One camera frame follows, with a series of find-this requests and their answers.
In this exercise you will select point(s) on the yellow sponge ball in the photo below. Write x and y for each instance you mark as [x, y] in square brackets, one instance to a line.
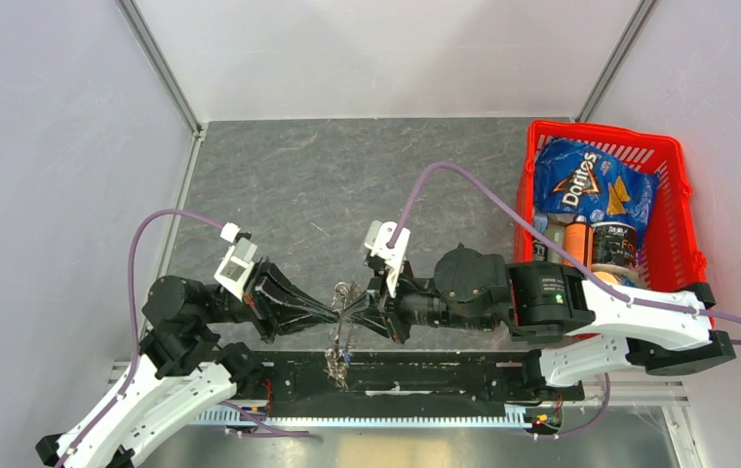
[610, 278]

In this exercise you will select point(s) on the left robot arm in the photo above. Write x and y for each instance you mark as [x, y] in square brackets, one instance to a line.
[180, 369]

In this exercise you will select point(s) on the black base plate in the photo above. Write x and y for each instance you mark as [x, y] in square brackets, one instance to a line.
[400, 384]

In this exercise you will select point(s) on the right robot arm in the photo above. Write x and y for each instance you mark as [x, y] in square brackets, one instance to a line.
[575, 327]

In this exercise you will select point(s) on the blue Doritos chip bag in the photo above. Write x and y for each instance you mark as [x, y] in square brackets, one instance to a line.
[576, 178]

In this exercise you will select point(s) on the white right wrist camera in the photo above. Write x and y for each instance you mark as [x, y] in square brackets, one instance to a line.
[393, 258]

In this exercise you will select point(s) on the red plastic basket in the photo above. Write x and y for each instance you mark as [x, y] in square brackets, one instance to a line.
[670, 256]

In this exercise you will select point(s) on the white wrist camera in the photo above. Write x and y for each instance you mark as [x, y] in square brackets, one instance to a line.
[237, 265]
[393, 258]

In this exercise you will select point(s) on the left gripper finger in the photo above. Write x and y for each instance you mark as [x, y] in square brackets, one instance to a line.
[299, 322]
[284, 293]

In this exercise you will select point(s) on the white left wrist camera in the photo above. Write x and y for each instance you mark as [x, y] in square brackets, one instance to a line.
[237, 265]

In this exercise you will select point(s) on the black can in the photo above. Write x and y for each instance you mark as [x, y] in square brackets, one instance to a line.
[615, 244]

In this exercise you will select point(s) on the orange bottle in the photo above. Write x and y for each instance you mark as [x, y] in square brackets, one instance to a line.
[578, 242]

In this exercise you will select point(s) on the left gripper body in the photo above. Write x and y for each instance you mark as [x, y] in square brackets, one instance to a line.
[259, 309]

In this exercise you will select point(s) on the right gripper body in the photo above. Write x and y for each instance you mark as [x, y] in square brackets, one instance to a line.
[393, 307]

